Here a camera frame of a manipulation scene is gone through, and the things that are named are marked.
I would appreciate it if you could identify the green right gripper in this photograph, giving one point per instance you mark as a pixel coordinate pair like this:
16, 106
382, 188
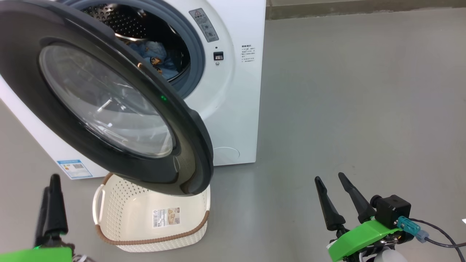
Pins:
360, 238

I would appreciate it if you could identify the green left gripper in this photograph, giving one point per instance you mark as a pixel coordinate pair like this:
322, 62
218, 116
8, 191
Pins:
36, 255

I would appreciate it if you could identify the washing machine glass door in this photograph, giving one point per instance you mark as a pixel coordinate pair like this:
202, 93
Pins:
109, 102

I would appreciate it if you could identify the white front-load washing machine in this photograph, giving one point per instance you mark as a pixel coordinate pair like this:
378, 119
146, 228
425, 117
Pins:
236, 109

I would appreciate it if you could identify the cream perforated plastic laundry basket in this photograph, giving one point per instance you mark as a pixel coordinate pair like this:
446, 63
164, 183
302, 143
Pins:
127, 218

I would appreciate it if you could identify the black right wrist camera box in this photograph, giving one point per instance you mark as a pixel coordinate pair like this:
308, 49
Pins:
393, 209

